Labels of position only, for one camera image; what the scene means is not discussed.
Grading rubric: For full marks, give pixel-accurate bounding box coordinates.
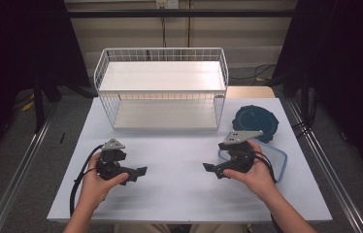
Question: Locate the yellow floor tape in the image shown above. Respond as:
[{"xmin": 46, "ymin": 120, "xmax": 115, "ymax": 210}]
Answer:
[{"xmin": 19, "ymin": 92, "xmax": 36, "ymax": 113}]

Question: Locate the black hanging cable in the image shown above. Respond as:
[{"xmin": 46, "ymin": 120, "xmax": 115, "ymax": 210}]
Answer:
[{"xmin": 161, "ymin": 8, "xmax": 168, "ymax": 49}]

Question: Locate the small wooden table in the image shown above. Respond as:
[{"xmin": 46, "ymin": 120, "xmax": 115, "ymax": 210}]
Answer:
[{"xmin": 225, "ymin": 85, "xmax": 277, "ymax": 99}]

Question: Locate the black floor cable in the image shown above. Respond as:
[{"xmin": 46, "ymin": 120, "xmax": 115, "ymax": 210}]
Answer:
[{"xmin": 230, "ymin": 63, "xmax": 279, "ymax": 83}]

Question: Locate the white two-tier wire rack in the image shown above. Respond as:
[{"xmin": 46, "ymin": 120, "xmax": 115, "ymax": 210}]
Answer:
[{"xmin": 93, "ymin": 47, "xmax": 229, "ymax": 132}]

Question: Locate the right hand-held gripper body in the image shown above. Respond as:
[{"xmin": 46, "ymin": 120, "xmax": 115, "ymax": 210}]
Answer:
[{"xmin": 217, "ymin": 130, "xmax": 264, "ymax": 174}]

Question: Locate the person's right hand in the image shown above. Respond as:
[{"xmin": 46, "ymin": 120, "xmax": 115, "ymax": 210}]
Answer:
[{"xmin": 222, "ymin": 140, "xmax": 279, "ymax": 196}]

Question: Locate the clear rectangular blue-rimmed container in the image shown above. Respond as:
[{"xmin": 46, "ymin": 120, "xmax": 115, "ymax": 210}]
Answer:
[{"xmin": 217, "ymin": 130, "xmax": 288, "ymax": 184}]

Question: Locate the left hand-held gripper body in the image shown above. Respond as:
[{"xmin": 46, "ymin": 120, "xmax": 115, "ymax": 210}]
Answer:
[{"xmin": 95, "ymin": 138, "xmax": 131, "ymax": 182}]

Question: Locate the black metal stand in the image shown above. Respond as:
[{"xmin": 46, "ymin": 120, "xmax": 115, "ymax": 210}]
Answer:
[
  {"xmin": 31, "ymin": 75, "xmax": 48, "ymax": 134},
  {"xmin": 300, "ymin": 69, "xmax": 313, "ymax": 128}
]

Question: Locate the person's left hand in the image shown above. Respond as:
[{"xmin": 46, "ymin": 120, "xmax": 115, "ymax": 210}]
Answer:
[{"xmin": 78, "ymin": 151, "xmax": 131, "ymax": 212}]

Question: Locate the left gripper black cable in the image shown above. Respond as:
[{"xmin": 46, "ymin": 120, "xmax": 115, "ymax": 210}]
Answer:
[{"xmin": 69, "ymin": 144, "xmax": 105, "ymax": 217}]

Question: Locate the round dark teal container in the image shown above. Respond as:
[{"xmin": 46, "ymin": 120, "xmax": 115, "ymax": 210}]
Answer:
[{"xmin": 232, "ymin": 104, "xmax": 281, "ymax": 144}]

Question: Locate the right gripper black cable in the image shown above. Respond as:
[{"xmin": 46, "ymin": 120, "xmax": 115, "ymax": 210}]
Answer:
[{"xmin": 252, "ymin": 150, "xmax": 279, "ymax": 184}]

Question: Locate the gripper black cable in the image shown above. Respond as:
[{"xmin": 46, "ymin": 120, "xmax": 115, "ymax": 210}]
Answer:
[
  {"xmin": 69, "ymin": 144, "xmax": 105, "ymax": 217},
  {"xmin": 252, "ymin": 150, "xmax": 279, "ymax": 184}
]

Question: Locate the metal floor rail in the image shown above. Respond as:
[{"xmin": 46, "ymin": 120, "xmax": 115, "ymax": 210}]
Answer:
[
  {"xmin": 286, "ymin": 98, "xmax": 363, "ymax": 233},
  {"xmin": 0, "ymin": 105, "xmax": 59, "ymax": 233}
]

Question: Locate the black curtain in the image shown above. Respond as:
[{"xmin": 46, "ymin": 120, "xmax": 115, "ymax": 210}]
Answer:
[
  {"xmin": 0, "ymin": 0, "xmax": 90, "ymax": 173},
  {"xmin": 271, "ymin": 0, "xmax": 363, "ymax": 187}
]

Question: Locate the white wall outlet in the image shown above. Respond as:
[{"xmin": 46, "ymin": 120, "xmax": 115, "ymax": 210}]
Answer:
[{"xmin": 155, "ymin": 0, "xmax": 181, "ymax": 10}]

